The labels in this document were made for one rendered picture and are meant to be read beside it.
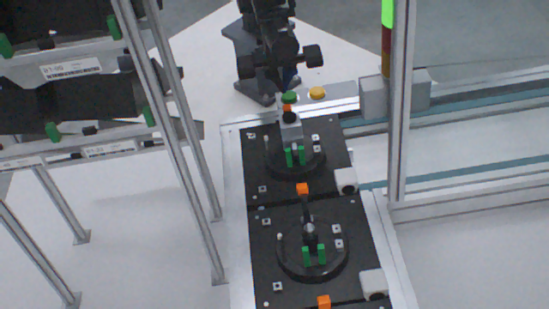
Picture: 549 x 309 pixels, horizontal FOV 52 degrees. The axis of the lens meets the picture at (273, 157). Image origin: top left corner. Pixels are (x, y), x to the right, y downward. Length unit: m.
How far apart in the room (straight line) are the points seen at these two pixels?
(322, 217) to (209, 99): 0.65
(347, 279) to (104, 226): 0.63
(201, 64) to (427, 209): 0.88
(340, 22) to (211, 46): 1.70
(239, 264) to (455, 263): 0.44
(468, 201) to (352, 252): 0.29
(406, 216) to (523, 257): 0.24
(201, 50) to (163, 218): 0.68
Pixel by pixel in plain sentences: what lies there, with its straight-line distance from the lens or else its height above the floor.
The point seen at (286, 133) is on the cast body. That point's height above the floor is 1.07.
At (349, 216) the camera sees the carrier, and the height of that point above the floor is 0.97.
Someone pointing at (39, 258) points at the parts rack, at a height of 1.04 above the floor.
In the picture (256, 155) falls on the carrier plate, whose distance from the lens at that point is 1.27.
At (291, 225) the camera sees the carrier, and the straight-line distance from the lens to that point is 1.11.
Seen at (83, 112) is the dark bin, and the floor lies 1.32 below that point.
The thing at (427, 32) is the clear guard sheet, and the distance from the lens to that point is 0.92.
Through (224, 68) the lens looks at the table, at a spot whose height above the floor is 0.86.
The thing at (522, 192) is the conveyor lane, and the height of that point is 0.92.
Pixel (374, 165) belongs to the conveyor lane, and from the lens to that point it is 1.30.
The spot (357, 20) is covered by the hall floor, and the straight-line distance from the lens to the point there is 3.46.
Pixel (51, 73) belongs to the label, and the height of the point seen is 1.44.
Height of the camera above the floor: 1.87
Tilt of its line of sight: 45 degrees down
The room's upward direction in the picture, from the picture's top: 10 degrees counter-clockwise
